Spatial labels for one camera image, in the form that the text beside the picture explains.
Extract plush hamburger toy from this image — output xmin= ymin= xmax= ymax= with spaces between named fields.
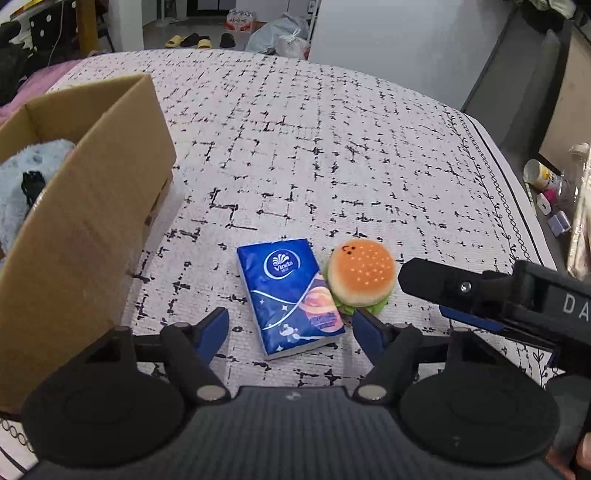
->
xmin=325 ymin=238 xmax=397 ymax=316

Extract blue tissue pack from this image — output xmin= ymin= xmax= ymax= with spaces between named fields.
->
xmin=236 ymin=239 xmax=346 ymax=359

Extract fluffy blue plush toy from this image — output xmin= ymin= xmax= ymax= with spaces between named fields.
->
xmin=1 ymin=139 xmax=75 ymax=255

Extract black fabric white-stitched pouch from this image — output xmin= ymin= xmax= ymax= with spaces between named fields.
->
xmin=21 ymin=171 xmax=46 ymax=209

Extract person's right hand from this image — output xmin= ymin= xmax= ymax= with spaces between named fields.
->
xmin=574 ymin=433 xmax=591 ymax=480

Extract patterned plastic wrapped pillow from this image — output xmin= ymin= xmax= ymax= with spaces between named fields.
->
xmin=566 ymin=143 xmax=590 ymax=284

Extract small white purple boxes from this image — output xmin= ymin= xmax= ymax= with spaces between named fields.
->
xmin=536 ymin=193 xmax=571 ymax=237

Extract yellow white cup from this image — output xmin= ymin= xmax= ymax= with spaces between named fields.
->
xmin=523 ymin=159 xmax=561 ymax=192

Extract brown cardboard box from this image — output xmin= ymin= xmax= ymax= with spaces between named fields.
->
xmin=1 ymin=75 xmax=176 ymax=417

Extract brown wooden board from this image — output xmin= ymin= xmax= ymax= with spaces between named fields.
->
xmin=539 ymin=28 xmax=591 ymax=171

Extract white black patterned blanket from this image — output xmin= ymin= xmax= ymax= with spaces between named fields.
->
xmin=0 ymin=48 xmax=565 ymax=480

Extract yellow slipper right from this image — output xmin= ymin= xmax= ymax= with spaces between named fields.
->
xmin=197 ymin=37 xmax=212 ymax=50

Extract yellow slipper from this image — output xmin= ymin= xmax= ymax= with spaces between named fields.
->
xmin=197 ymin=37 xmax=212 ymax=50
xmin=165 ymin=35 xmax=184 ymax=48

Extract yellow slipper left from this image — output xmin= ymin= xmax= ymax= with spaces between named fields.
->
xmin=165 ymin=35 xmax=184 ymax=48

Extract pink bed sheet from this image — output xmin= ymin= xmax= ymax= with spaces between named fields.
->
xmin=0 ymin=60 xmax=80 ymax=124

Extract grey plastic bags pile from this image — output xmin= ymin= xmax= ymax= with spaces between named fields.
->
xmin=245 ymin=13 xmax=311 ymax=60

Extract red white water bottle pack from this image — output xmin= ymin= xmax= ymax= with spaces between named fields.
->
xmin=225 ymin=9 xmax=256 ymax=34

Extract black clothes pile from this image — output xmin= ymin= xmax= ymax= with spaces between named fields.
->
xmin=0 ymin=21 xmax=30 ymax=105

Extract round white yellow table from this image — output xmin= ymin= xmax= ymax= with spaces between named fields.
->
xmin=6 ymin=1 xmax=83 ymax=65

